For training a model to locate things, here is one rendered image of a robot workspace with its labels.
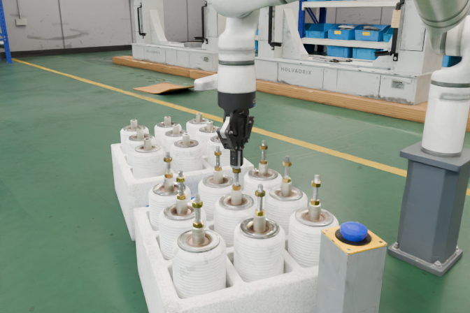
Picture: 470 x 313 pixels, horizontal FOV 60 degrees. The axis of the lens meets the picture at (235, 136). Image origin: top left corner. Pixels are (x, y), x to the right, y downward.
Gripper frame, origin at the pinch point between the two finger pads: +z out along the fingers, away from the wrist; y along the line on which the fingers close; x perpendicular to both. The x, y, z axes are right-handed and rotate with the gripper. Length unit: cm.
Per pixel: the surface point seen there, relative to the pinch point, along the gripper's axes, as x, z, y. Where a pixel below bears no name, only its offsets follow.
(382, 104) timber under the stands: -7, 27, 200
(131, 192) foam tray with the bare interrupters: 37.8, 19.5, 10.0
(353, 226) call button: -26.3, 2.3, -13.8
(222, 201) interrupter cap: 2.6, 9.8, -1.4
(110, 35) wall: 466, 5, 470
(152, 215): 18.4, 14.9, -5.2
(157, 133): 50, 12, 40
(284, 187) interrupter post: -7.9, 8.1, 7.5
